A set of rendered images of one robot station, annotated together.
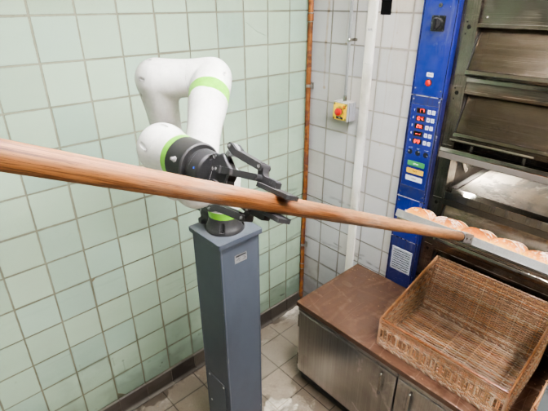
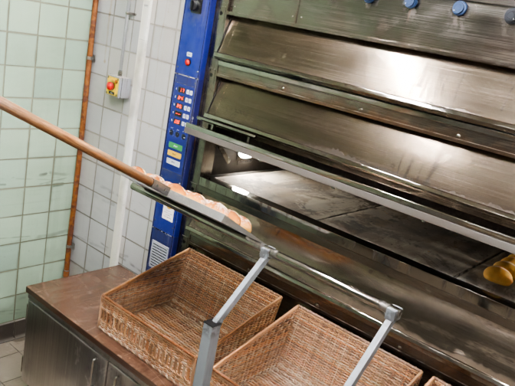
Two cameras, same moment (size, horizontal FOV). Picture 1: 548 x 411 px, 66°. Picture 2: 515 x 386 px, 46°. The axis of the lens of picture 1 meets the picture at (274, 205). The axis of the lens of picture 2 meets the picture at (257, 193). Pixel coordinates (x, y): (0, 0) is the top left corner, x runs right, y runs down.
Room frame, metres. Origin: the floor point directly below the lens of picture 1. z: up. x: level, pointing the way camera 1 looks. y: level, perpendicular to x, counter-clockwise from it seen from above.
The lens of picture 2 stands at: (-0.81, -0.61, 1.88)
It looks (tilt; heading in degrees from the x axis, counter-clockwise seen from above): 15 degrees down; 350
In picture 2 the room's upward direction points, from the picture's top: 11 degrees clockwise
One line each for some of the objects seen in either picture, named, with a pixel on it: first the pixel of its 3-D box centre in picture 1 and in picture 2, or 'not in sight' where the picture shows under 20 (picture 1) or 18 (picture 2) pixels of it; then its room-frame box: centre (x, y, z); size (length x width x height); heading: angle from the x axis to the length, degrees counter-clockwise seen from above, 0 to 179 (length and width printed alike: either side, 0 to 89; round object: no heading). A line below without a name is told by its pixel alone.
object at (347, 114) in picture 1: (343, 110); (118, 86); (2.22, -0.37, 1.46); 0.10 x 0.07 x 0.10; 43
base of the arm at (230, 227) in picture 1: (216, 214); not in sight; (1.46, 0.23, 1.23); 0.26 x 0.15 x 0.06; 42
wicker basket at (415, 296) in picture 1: (464, 326); (189, 312); (1.40, -0.82, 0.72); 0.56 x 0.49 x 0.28; 43
